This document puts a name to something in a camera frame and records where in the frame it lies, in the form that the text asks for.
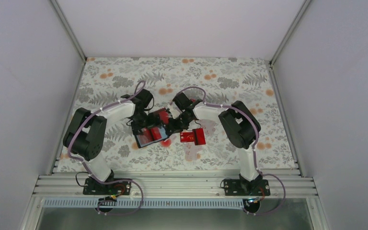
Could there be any red card pile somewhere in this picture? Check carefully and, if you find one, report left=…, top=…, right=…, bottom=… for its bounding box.
left=135, top=130, right=152, bottom=148

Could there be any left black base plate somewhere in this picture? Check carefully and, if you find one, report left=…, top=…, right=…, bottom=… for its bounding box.
left=82, top=177, right=131, bottom=196

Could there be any white floral card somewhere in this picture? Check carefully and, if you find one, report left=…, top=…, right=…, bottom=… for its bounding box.
left=184, top=145, right=202, bottom=161

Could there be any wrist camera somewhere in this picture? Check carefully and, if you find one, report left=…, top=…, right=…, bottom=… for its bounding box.
left=172, top=92, right=202, bottom=112
left=130, top=89, right=154, bottom=112

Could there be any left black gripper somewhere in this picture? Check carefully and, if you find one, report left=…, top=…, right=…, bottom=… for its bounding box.
left=130, top=112, right=161, bottom=135

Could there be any floral patterned table mat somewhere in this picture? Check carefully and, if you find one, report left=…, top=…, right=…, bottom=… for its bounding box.
left=55, top=57, right=297, bottom=173

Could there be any red card left pair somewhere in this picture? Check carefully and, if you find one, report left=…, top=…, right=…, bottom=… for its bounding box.
left=153, top=108, right=171, bottom=125

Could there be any aluminium rail frame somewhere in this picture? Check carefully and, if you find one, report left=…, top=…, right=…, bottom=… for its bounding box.
left=33, top=170, right=318, bottom=198

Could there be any red chip card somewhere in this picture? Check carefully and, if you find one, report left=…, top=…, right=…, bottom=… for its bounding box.
left=180, top=132, right=195, bottom=143

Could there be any black leather card holder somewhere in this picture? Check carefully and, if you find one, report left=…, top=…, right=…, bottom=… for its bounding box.
left=130, top=122, right=173, bottom=149

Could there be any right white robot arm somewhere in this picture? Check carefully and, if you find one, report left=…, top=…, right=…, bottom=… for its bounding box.
left=165, top=100, right=263, bottom=195

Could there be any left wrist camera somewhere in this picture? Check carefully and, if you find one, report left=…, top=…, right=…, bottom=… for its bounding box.
left=130, top=89, right=154, bottom=112

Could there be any white card red circle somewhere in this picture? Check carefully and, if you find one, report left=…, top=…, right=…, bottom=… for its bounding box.
left=160, top=138, right=172, bottom=148

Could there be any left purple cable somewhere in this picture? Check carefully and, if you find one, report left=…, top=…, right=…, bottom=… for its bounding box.
left=67, top=80, right=147, bottom=217

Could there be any red card with stripe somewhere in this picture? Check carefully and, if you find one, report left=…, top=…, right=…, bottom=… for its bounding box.
left=150, top=126, right=169, bottom=142

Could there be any purple cable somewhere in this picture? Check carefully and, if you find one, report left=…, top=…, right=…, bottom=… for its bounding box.
left=67, top=80, right=147, bottom=217
left=171, top=86, right=286, bottom=217

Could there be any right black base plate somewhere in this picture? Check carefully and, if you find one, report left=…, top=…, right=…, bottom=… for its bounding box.
left=220, top=178, right=271, bottom=196

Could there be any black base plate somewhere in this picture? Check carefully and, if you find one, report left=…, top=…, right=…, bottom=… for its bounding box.
left=220, top=178, right=271, bottom=196
left=82, top=177, right=131, bottom=196

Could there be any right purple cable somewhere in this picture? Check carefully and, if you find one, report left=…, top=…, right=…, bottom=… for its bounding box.
left=171, top=86, right=286, bottom=217

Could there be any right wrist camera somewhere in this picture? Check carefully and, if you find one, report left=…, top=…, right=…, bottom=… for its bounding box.
left=172, top=92, right=202, bottom=112

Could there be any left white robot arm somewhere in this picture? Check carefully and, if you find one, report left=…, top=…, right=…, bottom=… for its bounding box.
left=63, top=101, right=168, bottom=194

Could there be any grey slotted cable duct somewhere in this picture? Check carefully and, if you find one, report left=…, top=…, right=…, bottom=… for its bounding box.
left=43, top=198, right=246, bottom=209

